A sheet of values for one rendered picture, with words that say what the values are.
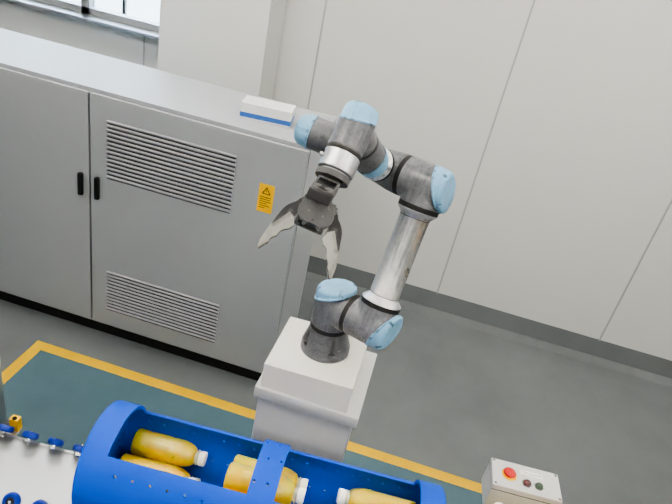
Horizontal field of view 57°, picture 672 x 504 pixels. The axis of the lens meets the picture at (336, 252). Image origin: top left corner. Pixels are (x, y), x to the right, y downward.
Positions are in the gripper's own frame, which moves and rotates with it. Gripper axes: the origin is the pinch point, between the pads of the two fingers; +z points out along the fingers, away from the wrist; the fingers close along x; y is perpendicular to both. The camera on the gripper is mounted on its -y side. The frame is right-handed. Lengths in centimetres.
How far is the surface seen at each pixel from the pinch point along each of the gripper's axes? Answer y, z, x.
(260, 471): 36, 44, -12
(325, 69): 246, -146, 39
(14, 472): 64, 76, 48
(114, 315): 239, 41, 87
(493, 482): 60, 27, -75
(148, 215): 193, -14, 82
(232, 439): 57, 44, -2
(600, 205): 242, -137, -151
